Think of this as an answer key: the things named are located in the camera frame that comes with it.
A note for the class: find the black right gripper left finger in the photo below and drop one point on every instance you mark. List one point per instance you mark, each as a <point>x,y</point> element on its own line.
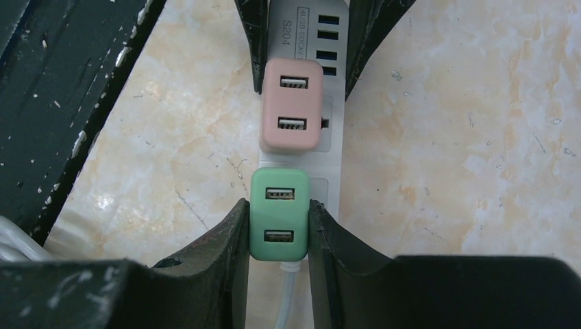
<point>203,285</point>

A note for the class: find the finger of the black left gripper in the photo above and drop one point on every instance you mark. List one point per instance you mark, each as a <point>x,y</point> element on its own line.
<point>370,21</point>
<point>254,18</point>

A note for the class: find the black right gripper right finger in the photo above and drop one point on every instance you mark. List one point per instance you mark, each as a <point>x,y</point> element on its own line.
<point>355,286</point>

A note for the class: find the small white power strip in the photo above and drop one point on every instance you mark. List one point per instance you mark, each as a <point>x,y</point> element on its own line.
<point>315,30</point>

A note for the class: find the pink charger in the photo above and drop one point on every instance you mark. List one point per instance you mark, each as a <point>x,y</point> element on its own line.
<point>292,104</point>

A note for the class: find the green charger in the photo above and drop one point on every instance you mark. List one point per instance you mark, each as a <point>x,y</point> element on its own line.
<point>278,214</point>

